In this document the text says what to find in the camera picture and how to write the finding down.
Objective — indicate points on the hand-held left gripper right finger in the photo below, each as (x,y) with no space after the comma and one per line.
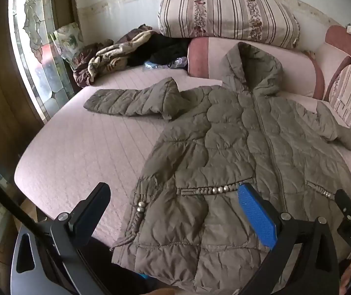
(256,218)

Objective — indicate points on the floral cushion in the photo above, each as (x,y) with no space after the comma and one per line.
(67,40)

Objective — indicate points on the bed with pink quilted cover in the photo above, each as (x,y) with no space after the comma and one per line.
(71,147)

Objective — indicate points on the clear plastic bag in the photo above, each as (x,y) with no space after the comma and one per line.
(178,63)

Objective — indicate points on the striped floral folded quilt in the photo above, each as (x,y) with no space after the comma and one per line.
(224,13)

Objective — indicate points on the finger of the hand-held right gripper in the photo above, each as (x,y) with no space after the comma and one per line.
(346,203)

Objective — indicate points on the brown wooden panel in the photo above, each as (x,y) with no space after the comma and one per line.
(0,92)

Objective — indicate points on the stained glass window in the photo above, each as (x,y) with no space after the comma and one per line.
(40,52)

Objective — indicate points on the brown beige crumpled blanket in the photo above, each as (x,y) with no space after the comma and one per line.
(111,57)

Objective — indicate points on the pink pillow with red edge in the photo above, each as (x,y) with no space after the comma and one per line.
(212,55)
(341,41)

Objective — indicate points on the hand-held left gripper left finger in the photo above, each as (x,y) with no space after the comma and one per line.
(93,208)

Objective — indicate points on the black crumpled clothes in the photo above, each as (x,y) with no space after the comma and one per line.
(163,49)

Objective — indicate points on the olive quilted puffer jacket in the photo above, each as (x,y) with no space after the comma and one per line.
(224,147)

